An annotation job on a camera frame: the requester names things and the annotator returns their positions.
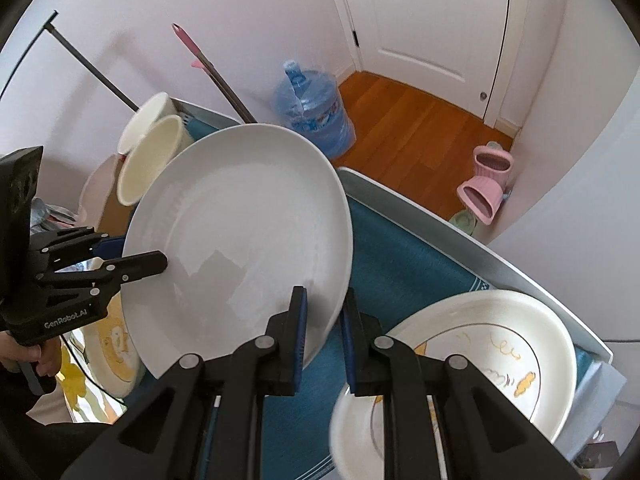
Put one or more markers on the cream bowl far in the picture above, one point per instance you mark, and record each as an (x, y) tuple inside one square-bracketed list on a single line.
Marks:
[(154, 109)]

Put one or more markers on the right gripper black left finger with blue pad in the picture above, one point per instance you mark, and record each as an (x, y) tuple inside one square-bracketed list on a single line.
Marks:
[(203, 419)]

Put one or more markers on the white plate gold pattern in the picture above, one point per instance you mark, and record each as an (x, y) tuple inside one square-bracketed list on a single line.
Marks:
[(517, 342)]

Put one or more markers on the white door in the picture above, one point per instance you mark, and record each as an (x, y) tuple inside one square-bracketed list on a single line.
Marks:
[(462, 51)]

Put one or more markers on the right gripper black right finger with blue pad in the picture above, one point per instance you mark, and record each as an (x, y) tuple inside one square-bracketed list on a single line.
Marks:
[(443, 419)]

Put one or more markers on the teal tablecloth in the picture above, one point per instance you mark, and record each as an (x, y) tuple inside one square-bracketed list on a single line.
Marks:
[(394, 275)]

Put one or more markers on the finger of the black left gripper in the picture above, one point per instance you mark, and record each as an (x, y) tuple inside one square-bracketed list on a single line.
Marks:
[(102, 283), (56, 250)]

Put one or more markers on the large white plate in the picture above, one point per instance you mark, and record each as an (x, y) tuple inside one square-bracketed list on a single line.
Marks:
[(243, 217)]

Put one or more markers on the cream bowl near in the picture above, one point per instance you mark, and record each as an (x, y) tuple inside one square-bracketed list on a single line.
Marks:
[(163, 142)]

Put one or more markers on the person's left hand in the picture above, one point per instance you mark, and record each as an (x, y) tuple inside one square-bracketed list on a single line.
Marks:
[(46, 356)]

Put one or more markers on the small white plate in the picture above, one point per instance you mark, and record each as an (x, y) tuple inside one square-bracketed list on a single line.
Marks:
[(357, 436)]

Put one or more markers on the green slipper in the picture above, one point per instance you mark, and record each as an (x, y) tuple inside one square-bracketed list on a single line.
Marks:
[(467, 222)]

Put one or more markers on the yellow patterned plate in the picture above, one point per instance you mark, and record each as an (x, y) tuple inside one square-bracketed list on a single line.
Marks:
[(112, 359)]

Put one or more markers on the cream bowl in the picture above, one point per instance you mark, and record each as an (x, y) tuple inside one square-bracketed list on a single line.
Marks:
[(154, 109), (163, 142)]

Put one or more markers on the pink slippers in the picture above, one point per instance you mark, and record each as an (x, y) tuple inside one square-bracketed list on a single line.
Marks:
[(483, 193)]

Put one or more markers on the black metal rack pole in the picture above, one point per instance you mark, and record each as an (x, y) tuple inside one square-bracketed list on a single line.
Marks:
[(49, 27)]

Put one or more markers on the blue water jug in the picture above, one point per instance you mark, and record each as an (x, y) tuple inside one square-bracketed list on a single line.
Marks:
[(310, 103)]

